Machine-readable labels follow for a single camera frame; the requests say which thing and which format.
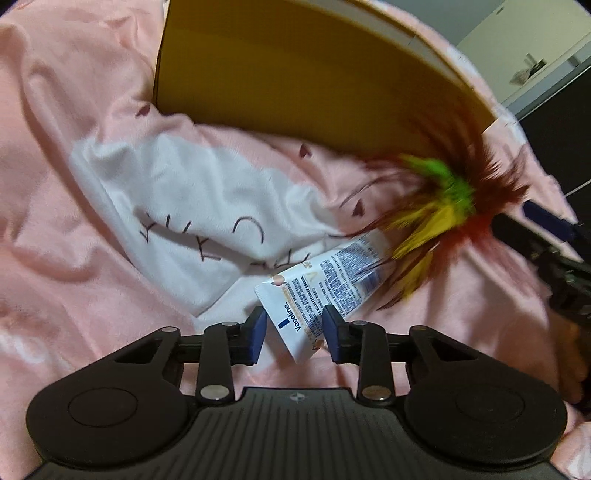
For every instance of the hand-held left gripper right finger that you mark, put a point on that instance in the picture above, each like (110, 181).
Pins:
(330, 332)

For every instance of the white lotion tube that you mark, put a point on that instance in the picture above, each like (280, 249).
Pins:
(323, 281)

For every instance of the pink printed blanket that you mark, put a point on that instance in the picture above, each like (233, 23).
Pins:
(69, 184)

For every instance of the cream door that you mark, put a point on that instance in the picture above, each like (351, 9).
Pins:
(498, 41)

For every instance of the person's right hand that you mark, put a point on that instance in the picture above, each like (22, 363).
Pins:
(572, 360)

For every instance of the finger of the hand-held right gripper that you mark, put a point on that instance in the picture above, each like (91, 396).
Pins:
(512, 228)
(545, 219)

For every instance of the black wardrobe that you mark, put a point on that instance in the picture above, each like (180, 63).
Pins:
(568, 138)

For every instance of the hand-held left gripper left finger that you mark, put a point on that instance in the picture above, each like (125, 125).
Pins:
(258, 334)

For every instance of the colourful feather toy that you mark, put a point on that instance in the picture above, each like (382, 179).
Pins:
(443, 184)

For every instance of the orange cardboard box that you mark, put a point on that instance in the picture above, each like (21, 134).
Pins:
(300, 69)

